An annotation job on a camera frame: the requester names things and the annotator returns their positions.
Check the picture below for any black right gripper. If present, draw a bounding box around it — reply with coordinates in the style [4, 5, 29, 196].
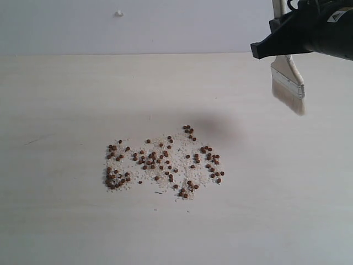
[250, 1, 352, 61]

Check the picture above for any wooden paint brush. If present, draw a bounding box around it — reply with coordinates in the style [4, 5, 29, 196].
[270, 1, 305, 116]

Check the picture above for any pile of beans and rice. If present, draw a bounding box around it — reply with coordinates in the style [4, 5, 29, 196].
[104, 124, 225, 200]

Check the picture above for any white wall anchor plug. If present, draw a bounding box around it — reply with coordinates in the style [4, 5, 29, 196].
[114, 10, 124, 17]

